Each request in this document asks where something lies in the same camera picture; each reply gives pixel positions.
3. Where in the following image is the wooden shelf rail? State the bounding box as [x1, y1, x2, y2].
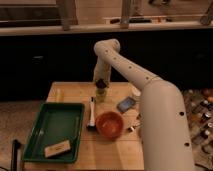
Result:
[0, 21, 213, 36]

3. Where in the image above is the wooden block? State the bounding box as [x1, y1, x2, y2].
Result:
[44, 140, 71, 158]

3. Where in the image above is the small dark metal object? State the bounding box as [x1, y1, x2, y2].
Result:
[127, 125, 136, 132]

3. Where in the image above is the grey smartphone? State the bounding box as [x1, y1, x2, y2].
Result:
[117, 97, 136, 113]

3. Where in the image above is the red-orange bowl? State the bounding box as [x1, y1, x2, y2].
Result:
[95, 111, 124, 139]

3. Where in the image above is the black chair frame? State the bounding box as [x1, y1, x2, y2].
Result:
[10, 139, 23, 171]

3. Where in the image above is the yellow-green plastic cup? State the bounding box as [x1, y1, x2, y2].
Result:
[96, 88, 107, 102]

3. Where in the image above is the green plastic tray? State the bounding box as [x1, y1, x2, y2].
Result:
[22, 102, 85, 164]

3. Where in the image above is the box of small bottles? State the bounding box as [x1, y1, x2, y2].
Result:
[183, 89, 213, 170]

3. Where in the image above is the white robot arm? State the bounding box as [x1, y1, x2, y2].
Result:
[94, 39, 195, 171]

